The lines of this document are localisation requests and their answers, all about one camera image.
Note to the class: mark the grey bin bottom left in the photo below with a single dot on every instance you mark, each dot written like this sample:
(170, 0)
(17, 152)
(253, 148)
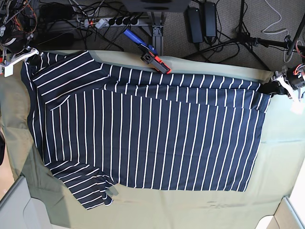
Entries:
(18, 210)

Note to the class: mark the grey monitor base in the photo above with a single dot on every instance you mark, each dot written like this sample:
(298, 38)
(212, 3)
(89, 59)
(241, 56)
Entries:
(156, 5)

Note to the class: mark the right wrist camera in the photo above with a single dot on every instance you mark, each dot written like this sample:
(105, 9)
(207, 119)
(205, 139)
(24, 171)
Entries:
(6, 70)

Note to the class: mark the black power adapter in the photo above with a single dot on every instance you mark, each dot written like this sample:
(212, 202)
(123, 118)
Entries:
(193, 25)
(209, 19)

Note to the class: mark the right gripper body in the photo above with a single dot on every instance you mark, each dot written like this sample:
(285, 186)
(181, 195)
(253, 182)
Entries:
(16, 47)

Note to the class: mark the black power adapter right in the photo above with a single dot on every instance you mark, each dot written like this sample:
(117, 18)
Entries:
(209, 19)

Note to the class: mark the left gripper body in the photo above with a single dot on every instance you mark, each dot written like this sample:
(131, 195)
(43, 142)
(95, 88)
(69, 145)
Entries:
(293, 80)

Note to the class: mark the navy white striped T-shirt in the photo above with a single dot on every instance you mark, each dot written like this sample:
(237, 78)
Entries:
(96, 125)

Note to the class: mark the blue orange bar clamp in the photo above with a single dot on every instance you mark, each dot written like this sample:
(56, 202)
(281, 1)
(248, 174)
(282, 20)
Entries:
(149, 54)

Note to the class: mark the aluminium frame post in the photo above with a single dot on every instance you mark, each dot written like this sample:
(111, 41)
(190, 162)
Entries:
(157, 24)

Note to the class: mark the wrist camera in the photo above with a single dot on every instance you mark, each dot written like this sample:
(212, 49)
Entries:
(297, 108)
(6, 70)

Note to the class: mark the black power adapter left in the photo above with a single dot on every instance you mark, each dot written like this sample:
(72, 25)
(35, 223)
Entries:
(193, 25)

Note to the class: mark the white power strip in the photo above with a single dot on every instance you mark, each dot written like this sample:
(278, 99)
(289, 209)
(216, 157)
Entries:
(99, 23)

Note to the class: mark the grey bin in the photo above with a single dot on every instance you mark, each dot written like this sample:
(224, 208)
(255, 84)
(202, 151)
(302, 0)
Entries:
(18, 210)
(285, 217)

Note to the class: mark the black tripod stand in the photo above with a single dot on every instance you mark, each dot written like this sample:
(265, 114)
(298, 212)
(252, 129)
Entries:
(243, 38)

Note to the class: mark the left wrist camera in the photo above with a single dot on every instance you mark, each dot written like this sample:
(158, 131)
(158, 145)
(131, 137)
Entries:
(297, 108)

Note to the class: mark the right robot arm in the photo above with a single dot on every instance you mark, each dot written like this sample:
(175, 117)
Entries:
(18, 22)

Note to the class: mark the grey bin bottom right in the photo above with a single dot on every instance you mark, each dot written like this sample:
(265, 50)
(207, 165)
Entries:
(285, 217)

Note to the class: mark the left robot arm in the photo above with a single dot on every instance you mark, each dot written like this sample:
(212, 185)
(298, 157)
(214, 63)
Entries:
(287, 81)

